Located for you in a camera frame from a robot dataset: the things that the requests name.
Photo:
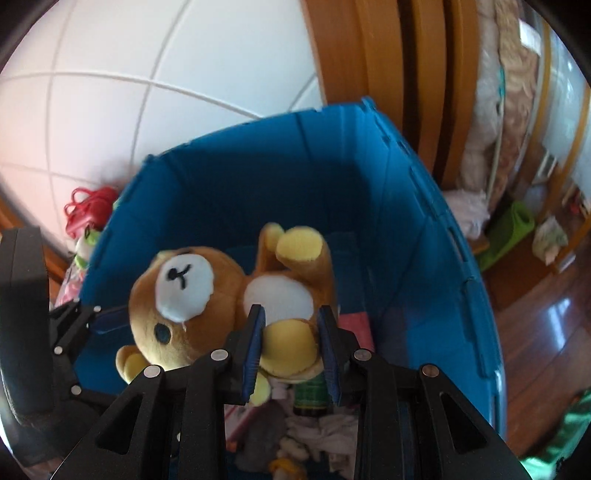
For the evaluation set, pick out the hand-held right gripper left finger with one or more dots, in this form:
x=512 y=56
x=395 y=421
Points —
x=253 y=355

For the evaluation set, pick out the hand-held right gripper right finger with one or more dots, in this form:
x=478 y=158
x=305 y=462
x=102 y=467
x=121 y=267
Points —
x=328 y=355

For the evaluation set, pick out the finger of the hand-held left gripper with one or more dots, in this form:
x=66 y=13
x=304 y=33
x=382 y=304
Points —
x=111 y=321
x=94 y=398

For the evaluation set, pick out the brown teddy bear plush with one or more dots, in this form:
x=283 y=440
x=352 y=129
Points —
x=221 y=277

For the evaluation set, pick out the blue plastic storage box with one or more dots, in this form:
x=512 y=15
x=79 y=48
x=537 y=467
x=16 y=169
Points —
x=286 y=194

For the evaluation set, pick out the pale pink cloth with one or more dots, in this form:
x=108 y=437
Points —
x=332 y=434

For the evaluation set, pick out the grey cloth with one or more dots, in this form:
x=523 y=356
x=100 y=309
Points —
x=265 y=434

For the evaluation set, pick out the red toy handbag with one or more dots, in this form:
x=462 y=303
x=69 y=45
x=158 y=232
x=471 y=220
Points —
x=87 y=217

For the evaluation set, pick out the small yellow plush toy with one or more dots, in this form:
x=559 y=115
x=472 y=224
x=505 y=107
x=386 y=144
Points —
x=288 y=466

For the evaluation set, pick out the white crumpled bag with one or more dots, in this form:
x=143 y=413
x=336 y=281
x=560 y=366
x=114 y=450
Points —
x=549 y=237

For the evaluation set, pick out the green cloth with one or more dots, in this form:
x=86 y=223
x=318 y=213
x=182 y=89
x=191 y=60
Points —
x=572 y=429

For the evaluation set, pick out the white fluffy rolled rug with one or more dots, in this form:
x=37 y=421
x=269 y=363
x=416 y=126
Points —
x=480 y=138

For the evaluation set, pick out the beige patterned rolled carpet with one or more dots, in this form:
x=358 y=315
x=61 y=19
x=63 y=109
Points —
x=515 y=115

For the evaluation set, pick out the wooden framed glass partition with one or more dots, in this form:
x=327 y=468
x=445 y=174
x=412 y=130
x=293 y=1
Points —
x=563 y=92

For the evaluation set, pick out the wooden door frame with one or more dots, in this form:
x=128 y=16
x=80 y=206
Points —
x=351 y=69

